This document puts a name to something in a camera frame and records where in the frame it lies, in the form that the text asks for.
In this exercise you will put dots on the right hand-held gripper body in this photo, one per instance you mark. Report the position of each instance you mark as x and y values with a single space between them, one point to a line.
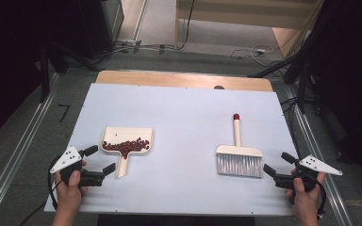
320 164

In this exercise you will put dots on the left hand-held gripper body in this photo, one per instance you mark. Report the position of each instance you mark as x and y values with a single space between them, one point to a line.
67 160

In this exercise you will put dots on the pile of red beans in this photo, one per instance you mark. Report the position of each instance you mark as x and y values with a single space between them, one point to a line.
125 147

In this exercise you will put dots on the cream plastic dustpan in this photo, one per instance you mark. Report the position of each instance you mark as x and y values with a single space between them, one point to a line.
128 133

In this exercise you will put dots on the cream brush with red cap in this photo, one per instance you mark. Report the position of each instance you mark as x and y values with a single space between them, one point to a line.
237 132

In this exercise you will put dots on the person's left hand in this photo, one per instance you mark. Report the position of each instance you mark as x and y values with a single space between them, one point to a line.
69 197

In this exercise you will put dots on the person's right hand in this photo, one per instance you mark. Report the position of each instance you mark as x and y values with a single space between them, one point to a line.
304 204

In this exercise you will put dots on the white table board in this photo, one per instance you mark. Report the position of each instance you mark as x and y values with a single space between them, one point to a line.
176 188

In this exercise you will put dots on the black metal stand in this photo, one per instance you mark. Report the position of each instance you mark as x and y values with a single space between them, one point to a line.
45 72
301 78

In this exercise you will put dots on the light wooden table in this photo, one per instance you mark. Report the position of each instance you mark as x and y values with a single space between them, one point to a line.
169 80

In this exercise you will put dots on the dark curtain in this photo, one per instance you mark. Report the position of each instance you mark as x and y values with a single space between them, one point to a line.
6 62
352 62

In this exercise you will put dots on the dark cabinet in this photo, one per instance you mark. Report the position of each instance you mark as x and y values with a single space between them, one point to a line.
103 25

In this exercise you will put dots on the aluminium floor rail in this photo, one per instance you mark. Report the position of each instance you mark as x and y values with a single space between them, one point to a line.
15 163
330 194

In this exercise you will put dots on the light wooden furniture frame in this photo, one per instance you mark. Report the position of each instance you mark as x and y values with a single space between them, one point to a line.
248 12

